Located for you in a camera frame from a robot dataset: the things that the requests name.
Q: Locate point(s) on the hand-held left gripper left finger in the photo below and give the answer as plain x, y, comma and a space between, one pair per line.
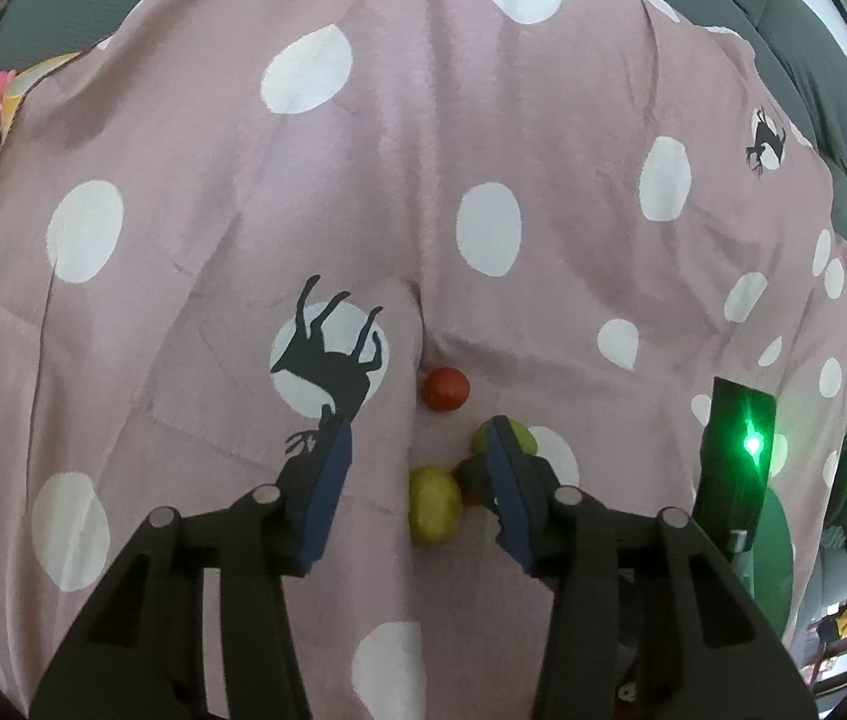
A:
326, 495

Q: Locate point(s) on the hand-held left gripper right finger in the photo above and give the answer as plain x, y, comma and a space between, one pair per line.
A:
509, 502

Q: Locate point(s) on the yellow-green tomato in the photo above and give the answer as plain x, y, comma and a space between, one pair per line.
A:
434, 514

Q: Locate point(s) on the green container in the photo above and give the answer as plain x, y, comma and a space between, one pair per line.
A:
772, 570

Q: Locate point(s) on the red tomato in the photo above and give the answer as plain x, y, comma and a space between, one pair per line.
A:
446, 388
470, 496

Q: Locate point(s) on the green tomato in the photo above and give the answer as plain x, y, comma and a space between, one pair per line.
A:
522, 437

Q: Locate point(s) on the pink polka dot blanket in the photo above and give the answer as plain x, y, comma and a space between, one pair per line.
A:
423, 187

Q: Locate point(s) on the grey sofa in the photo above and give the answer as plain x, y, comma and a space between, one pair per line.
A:
806, 67

